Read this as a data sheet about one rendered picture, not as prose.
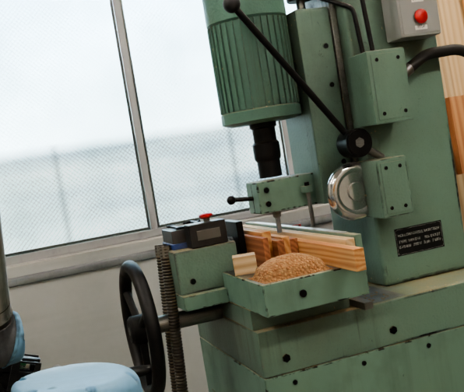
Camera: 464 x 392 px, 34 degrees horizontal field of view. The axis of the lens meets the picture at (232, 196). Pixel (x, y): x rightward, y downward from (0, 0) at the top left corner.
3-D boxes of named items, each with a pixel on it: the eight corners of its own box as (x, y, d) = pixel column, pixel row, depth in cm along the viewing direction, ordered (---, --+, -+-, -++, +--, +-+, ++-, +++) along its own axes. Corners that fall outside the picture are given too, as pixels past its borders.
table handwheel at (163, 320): (116, 337, 174) (109, 236, 158) (198, 317, 180) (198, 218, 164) (150, 431, 151) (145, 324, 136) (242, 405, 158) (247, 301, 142)
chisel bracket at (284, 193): (251, 220, 167) (244, 183, 166) (307, 209, 171) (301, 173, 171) (262, 222, 160) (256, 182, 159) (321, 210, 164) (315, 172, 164)
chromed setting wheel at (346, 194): (328, 225, 157) (319, 166, 156) (380, 215, 161) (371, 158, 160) (335, 225, 154) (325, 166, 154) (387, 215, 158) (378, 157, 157)
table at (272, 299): (144, 288, 187) (140, 264, 187) (257, 264, 197) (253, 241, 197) (217, 330, 130) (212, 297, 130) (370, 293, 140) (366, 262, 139)
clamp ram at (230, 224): (203, 265, 165) (197, 225, 165) (235, 258, 168) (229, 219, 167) (216, 269, 157) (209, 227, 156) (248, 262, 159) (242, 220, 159)
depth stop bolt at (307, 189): (306, 226, 164) (299, 182, 163) (314, 225, 164) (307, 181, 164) (310, 227, 162) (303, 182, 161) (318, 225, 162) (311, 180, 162)
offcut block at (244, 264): (235, 276, 147) (232, 258, 147) (234, 272, 152) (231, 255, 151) (258, 272, 147) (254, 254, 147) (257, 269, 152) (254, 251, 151)
